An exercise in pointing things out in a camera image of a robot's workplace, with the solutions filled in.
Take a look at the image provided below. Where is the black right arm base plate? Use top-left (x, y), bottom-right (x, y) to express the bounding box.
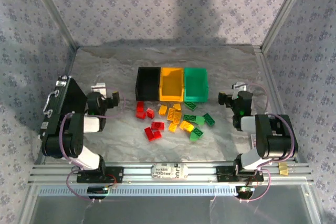
top-left (216, 166), bottom-right (265, 183)

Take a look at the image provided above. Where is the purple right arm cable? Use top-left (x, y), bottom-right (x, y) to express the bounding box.
top-left (240, 82), bottom-right (296, 204)

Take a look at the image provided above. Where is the slotted grey cable duct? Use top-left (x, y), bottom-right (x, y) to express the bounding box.
top-left (38, 185), bottom-right (308, 196)

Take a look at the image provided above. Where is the yellow plastic bin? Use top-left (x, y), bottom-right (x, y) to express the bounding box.
top-left (159, 67), bottom-right (184, 102)

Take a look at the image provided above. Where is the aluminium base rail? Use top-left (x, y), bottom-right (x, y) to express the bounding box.
top-left (28, 163), bottom-right (315, 184)

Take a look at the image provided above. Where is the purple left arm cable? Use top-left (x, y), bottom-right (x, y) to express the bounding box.
top-left (58, 86), bottom-right (127, 204)

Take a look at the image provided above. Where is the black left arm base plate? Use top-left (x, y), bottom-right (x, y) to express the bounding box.
top-left (76, 166), bottom-right (124, 184)

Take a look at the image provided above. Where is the black plastic bin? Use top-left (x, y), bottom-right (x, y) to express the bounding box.
top-left (135, 66), bottom-right (161, 102)

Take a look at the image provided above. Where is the small black circuit board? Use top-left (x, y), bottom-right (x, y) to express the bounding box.
top-left (235, 186), bottom-right (255, 200)
top-left (87, 186), bottom-right (110, 200)

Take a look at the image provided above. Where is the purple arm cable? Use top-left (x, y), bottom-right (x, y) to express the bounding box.
top-left (240, 82), bottom-right (296, 204)
top-left (58, 86), bottom-right (127, 204)

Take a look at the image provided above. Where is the grey panel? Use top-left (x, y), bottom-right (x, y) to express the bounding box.
top-left (19, 195), bottom-right (322, 224)

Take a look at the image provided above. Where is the green plastic bin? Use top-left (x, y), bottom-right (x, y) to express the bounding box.
top-left (183, 67), bottom-right (209, 103)

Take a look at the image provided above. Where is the black case with silver handle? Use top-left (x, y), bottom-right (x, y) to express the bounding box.
top-left (38, 76), bottom-right (89, 156)

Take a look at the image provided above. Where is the aluminium frame post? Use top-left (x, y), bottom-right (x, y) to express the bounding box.
top-left (26, 0), bottom-right (80, 50)
top-left (261, 0), bottom-right (313, 51)

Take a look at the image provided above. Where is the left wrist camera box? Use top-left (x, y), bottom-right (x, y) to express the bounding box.
top-left (90, 82), bottom-right (107, 93)

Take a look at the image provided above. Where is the printed white label sticker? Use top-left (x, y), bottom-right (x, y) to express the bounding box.
top-left (151, 164), bottom-right (188, 180)

